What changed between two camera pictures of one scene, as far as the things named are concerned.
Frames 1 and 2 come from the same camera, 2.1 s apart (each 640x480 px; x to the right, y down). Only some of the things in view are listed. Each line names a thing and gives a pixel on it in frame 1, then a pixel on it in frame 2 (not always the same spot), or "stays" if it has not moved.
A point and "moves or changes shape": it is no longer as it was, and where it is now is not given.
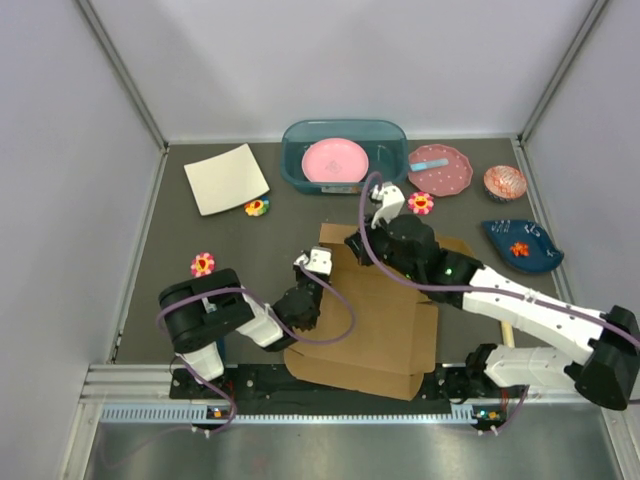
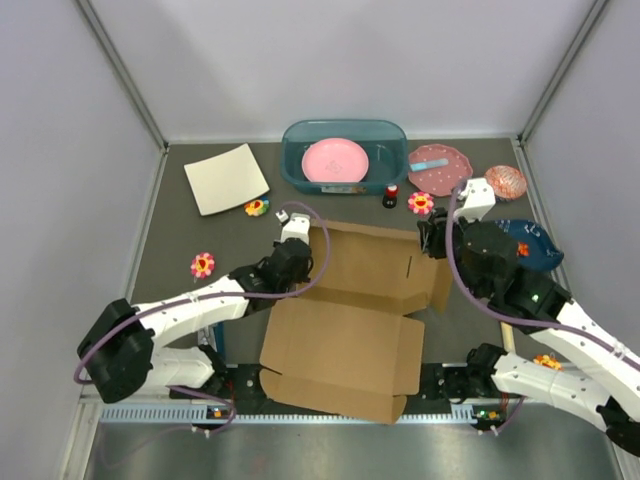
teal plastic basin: [336, 156] stays
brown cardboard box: [395, 339] moves or changes shape
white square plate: [226, 179] stays
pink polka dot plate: [440, 181] stays
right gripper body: [378, 239] → [439, 232]
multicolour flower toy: [258, 207] stays
